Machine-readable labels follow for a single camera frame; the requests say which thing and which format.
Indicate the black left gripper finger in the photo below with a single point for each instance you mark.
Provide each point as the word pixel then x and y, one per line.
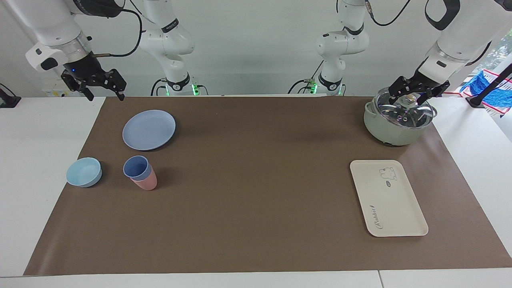
pixel 401 87
pixel 436 91

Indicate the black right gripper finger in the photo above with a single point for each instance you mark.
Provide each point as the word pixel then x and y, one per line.
pixel 82 88
pixel 116 80

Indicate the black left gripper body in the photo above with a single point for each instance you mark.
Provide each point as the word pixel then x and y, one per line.
pixel 424 80

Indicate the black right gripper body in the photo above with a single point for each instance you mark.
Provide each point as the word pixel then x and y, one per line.
pixel 82 70

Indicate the blue plastic cup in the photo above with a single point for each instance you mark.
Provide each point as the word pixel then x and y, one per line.
pixel 136 167

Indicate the pink plastic cup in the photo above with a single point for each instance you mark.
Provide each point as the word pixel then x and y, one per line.
pixel 146 183

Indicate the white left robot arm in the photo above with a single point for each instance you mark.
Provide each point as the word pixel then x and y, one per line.
pixel 344 40

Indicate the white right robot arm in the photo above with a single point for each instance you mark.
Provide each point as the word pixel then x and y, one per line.
pixel 60 24

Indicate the cream rectangular rabbit tray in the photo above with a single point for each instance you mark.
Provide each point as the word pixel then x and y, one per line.
pixel 390 200

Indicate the glass pot lid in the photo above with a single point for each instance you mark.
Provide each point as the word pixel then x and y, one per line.
pixel 404 116

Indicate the blue cloth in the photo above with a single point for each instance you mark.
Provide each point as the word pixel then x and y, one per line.
pixel 478 84

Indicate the pale green cooking pot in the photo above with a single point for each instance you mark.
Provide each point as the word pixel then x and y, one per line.
pixel 384 130

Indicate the blue round plate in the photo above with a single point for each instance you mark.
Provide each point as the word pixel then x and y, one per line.
pixel 148 130

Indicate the black table clamp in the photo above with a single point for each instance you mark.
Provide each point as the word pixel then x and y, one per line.
pixel 8 102

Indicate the light blue bowl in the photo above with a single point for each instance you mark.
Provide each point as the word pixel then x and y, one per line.
pixel 84 172

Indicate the brown table mat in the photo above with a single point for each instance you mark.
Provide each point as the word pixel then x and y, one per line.
pixel 256 200

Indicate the black camera stand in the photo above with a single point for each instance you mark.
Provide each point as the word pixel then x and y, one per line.
pixel 486 91

